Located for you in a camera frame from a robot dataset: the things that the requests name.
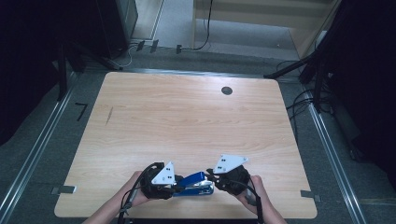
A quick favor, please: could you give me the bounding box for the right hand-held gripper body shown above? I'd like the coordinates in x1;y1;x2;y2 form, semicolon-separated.
212;153;252;197

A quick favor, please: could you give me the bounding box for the person's left hand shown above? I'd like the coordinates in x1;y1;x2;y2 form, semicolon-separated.
126;170;151;207

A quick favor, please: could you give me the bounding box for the black floor cables bundle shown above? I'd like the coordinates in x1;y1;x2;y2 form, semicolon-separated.
276;59;331;139

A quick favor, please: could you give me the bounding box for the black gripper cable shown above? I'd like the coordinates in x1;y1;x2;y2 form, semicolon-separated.
229;178;264;224
117;161;165;224

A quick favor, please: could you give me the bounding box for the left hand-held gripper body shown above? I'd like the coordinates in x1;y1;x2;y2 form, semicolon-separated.
139;161;185;201

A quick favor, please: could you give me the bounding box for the long metal floor rail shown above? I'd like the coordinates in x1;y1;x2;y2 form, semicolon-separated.
306;92;368;224
0;72;78;220

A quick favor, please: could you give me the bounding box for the blue stapler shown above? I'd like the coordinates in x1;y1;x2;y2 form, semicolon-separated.
172;171;216;198

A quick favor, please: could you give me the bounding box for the dark cabinet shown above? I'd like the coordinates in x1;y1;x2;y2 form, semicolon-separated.
95;0;139;60

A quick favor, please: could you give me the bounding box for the white floor cable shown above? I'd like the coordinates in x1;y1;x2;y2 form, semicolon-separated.
119;43;138;69

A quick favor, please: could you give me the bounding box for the light wooden furniture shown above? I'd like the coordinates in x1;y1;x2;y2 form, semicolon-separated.
191;0;344;60

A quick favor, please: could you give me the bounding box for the grey tape piece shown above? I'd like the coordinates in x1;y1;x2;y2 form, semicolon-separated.
300;189;322;203
50;185;78;196

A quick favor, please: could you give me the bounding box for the person's right hand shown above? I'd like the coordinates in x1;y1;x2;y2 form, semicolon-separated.
233;175;269;217

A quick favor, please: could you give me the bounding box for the black hanging cable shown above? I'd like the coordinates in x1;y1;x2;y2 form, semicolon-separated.
180;0;215;52

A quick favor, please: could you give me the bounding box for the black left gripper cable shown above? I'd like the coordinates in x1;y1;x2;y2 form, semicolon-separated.
117;161;165;224

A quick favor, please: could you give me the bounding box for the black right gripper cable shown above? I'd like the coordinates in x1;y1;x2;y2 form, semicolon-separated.
229;178;264;224

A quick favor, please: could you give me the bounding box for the black metal stand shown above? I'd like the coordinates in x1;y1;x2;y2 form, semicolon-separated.
55;39;124;103
263;29;332;114

